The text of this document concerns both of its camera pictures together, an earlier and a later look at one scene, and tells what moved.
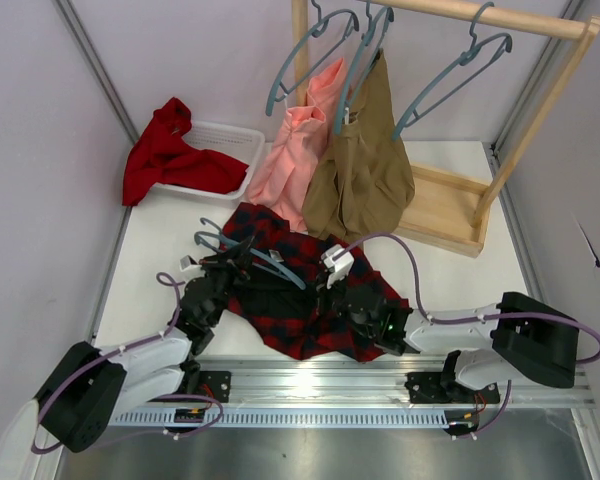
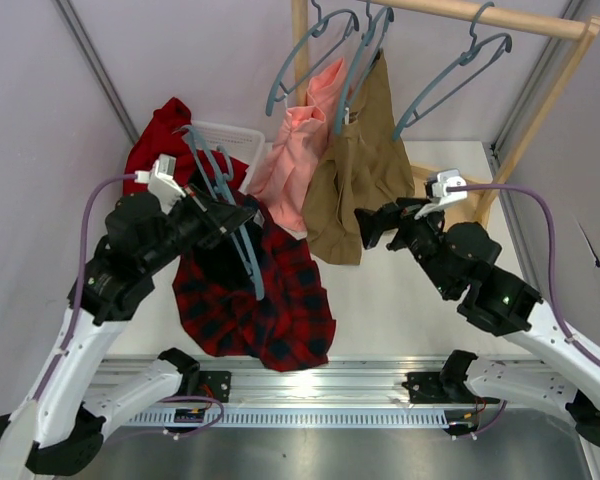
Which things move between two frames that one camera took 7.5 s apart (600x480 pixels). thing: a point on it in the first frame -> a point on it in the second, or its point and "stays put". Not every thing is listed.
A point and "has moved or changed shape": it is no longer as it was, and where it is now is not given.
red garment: (164, 156) stays put
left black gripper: (228, 265) -> (200, 213)
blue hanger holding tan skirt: (365, 39) stays put
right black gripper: (327, 295) -> (400, 226)
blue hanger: (260, 259) -> (215, 174)
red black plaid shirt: (294, 287) has moved or changed shape
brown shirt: (363, 183) stays put
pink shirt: (283, 182) stays put
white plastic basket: (241, 144) stays put
